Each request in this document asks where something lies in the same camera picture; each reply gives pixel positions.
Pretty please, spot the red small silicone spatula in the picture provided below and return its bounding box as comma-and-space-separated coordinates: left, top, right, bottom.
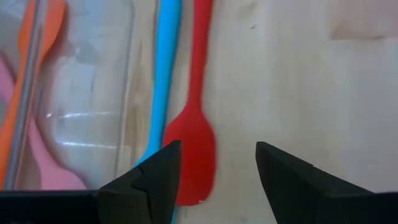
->
162, 0, 218, 207

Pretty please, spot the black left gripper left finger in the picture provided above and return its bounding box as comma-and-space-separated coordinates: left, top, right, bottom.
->
99, 139, 182, 224

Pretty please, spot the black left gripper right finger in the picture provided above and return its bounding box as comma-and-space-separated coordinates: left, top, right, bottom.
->
255, 141, 374, 224

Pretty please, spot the wide clear plastic bin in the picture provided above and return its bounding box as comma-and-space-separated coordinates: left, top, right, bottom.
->
0, 0, 137, 191

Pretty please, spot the turquoise small silicone spatula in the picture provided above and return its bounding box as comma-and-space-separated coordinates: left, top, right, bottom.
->
134, 0, 183, 224

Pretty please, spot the orange small silicone spatula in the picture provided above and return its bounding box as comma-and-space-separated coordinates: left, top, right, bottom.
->
0, 0, 68, 190

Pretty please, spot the pink small silicone spatula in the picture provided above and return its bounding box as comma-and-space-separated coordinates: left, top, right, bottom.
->
0, 55, 88, 191

